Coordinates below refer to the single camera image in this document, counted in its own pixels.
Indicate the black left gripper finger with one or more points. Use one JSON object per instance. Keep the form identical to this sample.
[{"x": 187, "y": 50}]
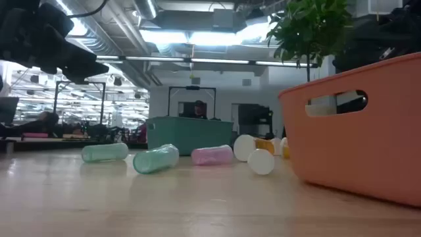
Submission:
[
  {"x": 62, "y": 54},
  {"x": 89, "y": 72}
]

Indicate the green translucent pill bottle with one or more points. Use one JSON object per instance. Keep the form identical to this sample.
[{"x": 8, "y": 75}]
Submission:
[
  {"x": 105, "y": 152},
  {"x": 154, "y": 159}
]

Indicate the orange pill bottle white cap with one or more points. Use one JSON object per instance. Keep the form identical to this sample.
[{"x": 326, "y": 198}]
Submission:
[
  {"x": 276, "y": 145},
  {"x": 244, "y": 147},
  {"x": 285, "y": 152}
]

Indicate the pink translucent pill bottle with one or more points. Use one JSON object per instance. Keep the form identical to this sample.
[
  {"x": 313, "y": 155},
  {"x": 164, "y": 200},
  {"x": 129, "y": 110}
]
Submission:
[{"x": 212, "y": 155}]

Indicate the yellow pill bottle white cap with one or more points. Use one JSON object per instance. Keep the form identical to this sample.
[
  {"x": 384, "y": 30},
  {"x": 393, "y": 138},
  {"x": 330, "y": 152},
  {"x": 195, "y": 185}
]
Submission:
[{"x": 260, "y": 161}]

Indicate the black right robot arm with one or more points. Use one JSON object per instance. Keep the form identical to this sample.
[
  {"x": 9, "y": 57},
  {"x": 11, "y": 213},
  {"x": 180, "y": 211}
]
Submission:
[{"x": 406, "y": 19}]

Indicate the orange plastic bin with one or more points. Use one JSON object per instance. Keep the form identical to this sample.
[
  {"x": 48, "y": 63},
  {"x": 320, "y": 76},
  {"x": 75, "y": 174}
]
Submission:
[{"x": 355, "y": 148}]

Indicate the teal plastic bin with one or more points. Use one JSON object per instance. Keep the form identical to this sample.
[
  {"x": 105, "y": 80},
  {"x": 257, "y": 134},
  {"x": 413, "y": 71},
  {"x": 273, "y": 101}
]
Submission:
[{"x": 189, "y": 135}]

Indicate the green plant in white pot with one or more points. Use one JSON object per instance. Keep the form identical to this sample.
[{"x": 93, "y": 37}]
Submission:
[{"x": 309, "y": 26}]

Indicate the person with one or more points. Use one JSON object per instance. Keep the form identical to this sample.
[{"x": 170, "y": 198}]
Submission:
[
  {"x": 39, "y": 125},
  {"x": 199, "y": 110}
]

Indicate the dark monitor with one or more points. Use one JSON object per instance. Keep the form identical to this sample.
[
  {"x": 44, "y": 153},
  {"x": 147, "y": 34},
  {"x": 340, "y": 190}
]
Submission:
[{"x": 8, "y": 110}]

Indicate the dark background table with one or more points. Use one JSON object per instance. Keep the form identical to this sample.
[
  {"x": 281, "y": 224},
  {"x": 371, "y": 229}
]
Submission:
[{"x": 49, "y": 143}]

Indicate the pink flat object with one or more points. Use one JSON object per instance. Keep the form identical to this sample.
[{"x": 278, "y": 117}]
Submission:
[{"x": 34, "y": 135}]

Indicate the black equipment cart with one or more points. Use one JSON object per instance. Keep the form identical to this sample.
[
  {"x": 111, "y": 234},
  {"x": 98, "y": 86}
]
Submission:
[{"x": 255, "y": 116}]

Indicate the long ceiling light strip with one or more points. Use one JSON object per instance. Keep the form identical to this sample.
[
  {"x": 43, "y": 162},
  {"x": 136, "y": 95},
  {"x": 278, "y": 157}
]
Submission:
[{"x": 213, "y": 61}]

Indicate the grey ceiling box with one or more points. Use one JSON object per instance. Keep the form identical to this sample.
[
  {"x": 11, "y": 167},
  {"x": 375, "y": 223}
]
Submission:
[{"x": 223, "y": 19}]

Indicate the black gantry frame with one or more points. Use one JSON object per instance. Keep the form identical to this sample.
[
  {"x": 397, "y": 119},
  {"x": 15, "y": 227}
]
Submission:
[
  {"x": 79, "y": 82},
  {"x": 191, "y": 88}
]

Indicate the silver ventilation duct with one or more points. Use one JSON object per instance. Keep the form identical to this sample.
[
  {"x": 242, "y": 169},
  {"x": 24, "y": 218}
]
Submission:
[{"x": 146, "y": 8}]

